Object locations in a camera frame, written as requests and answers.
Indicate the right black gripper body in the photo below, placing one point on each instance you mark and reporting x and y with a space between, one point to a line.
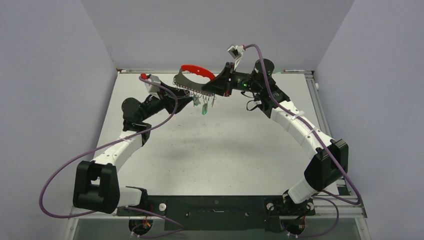
239 81

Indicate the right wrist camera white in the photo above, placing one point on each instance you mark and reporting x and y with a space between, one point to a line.
236 51

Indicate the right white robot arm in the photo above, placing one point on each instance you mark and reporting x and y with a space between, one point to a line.
329 157

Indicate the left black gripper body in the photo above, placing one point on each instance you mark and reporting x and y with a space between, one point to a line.
157 105

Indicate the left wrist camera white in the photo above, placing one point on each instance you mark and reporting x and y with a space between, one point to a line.
152 83

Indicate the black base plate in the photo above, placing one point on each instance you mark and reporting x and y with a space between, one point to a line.
223 213

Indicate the aluminium frame rail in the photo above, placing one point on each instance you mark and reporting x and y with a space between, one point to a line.
345 209

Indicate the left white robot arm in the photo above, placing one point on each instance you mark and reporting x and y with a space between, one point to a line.
96 186

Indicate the green key tag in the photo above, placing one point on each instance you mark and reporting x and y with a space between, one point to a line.
204 110
196 101

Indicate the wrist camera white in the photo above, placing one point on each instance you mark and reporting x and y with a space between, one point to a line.
152 83
236 51

